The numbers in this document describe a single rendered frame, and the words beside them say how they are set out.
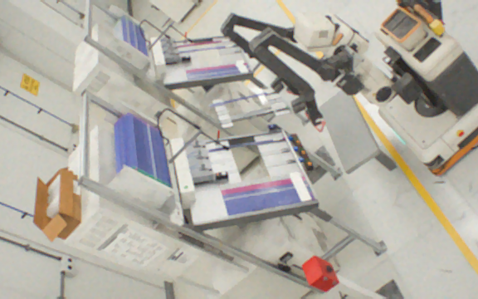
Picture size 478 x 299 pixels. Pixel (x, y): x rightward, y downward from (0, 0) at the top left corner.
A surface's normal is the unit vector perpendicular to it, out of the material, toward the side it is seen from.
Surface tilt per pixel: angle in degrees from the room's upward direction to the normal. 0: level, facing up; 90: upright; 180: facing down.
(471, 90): 90
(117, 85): 90
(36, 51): 90
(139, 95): 90
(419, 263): 0
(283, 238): 0
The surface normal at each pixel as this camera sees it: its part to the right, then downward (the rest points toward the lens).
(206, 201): 0.00, -0.77
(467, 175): -0.69, -0.44
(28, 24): 0.23, 0.62
